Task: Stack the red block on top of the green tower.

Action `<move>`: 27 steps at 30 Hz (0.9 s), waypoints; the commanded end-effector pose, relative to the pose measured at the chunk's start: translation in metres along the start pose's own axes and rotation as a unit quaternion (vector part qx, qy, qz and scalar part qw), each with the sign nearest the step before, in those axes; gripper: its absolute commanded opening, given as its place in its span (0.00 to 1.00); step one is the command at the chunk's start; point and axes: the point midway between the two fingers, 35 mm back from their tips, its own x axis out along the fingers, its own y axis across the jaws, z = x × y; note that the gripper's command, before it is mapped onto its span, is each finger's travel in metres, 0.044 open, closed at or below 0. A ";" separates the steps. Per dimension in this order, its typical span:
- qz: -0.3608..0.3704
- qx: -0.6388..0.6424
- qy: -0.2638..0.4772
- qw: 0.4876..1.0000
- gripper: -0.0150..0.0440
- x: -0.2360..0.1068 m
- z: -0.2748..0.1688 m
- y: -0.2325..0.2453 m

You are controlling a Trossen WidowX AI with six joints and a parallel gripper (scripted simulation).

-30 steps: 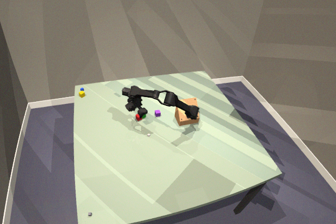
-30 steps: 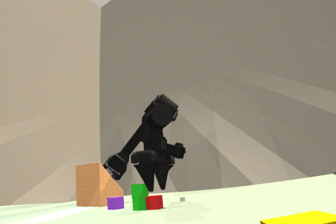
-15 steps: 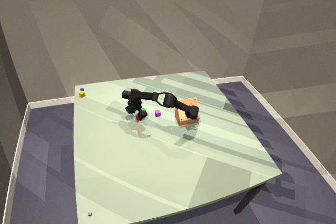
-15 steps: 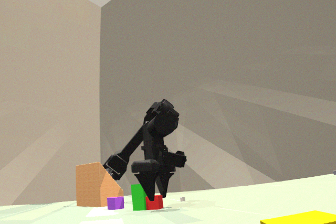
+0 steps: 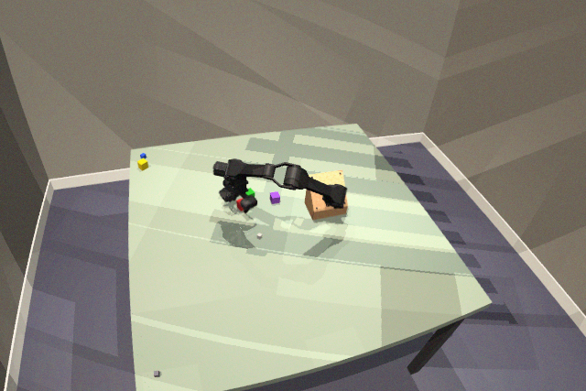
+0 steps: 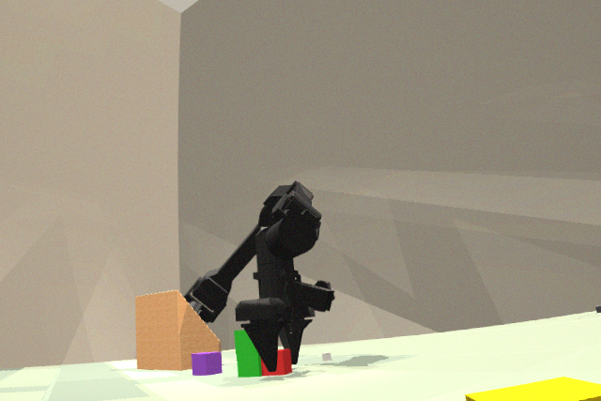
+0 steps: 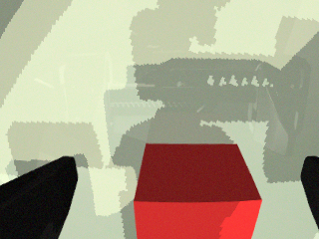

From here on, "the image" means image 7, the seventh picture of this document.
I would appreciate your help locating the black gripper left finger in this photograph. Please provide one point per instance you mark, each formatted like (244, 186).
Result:
(35, 205)

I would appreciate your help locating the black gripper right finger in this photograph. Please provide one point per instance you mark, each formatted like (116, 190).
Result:
(310, 181)

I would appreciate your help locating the red block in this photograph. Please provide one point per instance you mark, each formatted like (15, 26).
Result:
(195, 191)

